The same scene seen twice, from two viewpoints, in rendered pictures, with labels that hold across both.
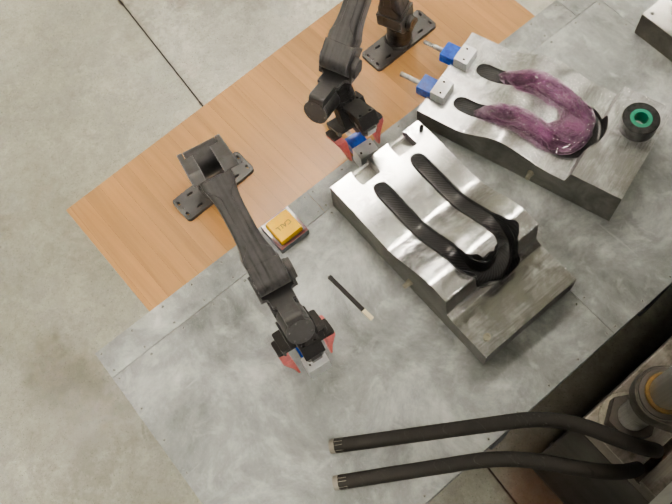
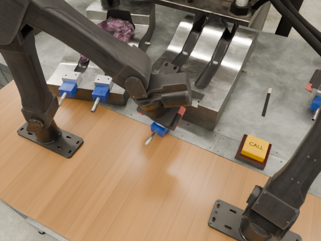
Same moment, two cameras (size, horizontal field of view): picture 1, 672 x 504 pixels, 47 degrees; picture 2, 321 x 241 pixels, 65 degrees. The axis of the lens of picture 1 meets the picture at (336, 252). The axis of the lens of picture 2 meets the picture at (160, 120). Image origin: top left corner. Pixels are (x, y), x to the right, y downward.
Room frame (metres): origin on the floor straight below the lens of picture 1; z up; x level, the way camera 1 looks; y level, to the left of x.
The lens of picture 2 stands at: (1.18, 0.28, 1.41)
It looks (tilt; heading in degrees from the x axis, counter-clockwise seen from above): 50 degrees down; 237
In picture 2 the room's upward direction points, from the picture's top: straight up
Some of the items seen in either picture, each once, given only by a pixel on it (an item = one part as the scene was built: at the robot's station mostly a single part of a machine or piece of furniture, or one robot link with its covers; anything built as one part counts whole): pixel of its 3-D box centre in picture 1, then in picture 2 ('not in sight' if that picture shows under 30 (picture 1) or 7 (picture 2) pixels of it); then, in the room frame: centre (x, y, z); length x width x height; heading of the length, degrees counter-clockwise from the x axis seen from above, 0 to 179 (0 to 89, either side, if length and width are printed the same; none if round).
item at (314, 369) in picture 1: (304, 344); (318, 106); (0.48, 0.10, 0.83); 0.13 x 0.05 x 0.05; 21
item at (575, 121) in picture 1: (539, 107); (108, 34); (0.90, -0.51, 0.90); 0.26 x 0.18 x 0.08; 46
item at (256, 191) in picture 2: not in sight; (268, 211); (0.91, 0.25, 0.90); 0.09 x 0.06 x 0.06; 109
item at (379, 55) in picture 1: (399, 31); (45, 129); (1.22, -0.26, 0.84); 0.20 x 0.07 x 0.08; 121
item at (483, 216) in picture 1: (449, 216); (203, 45); (0.67, -0.25, 0.92); 0.35 x 0.16 x 0.09; 29
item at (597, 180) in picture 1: (539, 116); (108, 43); (0.90, -0.52, 0.86); 0.50 x 0.26 x 0.11; 46
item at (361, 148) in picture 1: (354, 140); (158, 129); (0.95, -0.09, 0.83); 0.13 x 0.05 x 0.05; 24
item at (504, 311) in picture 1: (449, 233); (206, 56); (0.65, -0.25, 0.87); 0.50 x 0.26 x 0.14; 29
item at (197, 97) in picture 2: (365, 175); (192, 101); (0.82, -0.10, 0.87); 0.05 x 0.05 x 0.04; 29
